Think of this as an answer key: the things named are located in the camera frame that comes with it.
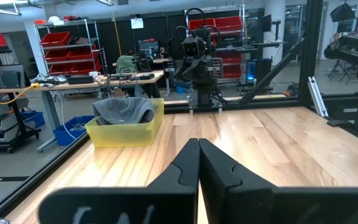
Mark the black bin rack cart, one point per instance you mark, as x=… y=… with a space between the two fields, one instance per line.
x=12 y=115

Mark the grey fleece cap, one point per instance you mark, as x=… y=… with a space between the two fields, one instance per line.
x=120 y=110

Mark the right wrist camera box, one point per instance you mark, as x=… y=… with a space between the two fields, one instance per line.
x=194 y=46

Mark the blue bucket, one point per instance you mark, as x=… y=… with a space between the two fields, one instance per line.
x=182 y=88

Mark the black flat box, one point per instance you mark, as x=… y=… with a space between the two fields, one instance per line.
x=80 y=80

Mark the black softbox light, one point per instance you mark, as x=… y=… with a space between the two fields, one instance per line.
x=342 y=13

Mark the yellow plastic bin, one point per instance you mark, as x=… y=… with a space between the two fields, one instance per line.
x=123 y=137

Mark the silver aluminium bar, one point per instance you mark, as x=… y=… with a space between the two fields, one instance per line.
x=318 y=96

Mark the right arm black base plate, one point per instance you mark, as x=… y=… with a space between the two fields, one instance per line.
x=197 y=105

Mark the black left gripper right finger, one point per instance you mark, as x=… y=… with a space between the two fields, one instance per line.
x=259 y=205

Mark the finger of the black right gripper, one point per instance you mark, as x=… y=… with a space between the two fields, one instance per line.
x=204 y=71
x=190 y=71

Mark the black equipment stand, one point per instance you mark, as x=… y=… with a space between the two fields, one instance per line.
x=353 y=53

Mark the small blue plastic bin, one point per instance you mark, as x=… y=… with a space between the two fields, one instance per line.
x=36 y=119

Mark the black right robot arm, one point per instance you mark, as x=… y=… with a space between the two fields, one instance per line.
x=204 y=90

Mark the black monitor on stand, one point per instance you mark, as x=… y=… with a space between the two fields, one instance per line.
x=266 y=22

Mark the white mug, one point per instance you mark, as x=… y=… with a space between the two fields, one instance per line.
x=94 y=74

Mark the blue drawer organizer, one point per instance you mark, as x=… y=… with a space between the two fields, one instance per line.
x=148 y=46

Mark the wooden desk with grey legs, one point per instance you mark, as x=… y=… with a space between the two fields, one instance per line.
x=154 y=76

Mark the grey metal box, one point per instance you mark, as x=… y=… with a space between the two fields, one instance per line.
x=11 y=77

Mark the blue glowing computer case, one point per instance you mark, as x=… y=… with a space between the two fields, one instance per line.
x=251 y=76

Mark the green backpack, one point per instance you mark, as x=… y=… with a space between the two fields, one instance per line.
x=126 y=63

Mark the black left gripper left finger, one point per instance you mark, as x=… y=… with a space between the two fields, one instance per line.
x=166 y=202

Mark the white paper sign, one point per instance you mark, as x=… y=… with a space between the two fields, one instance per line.
x=137 y=23

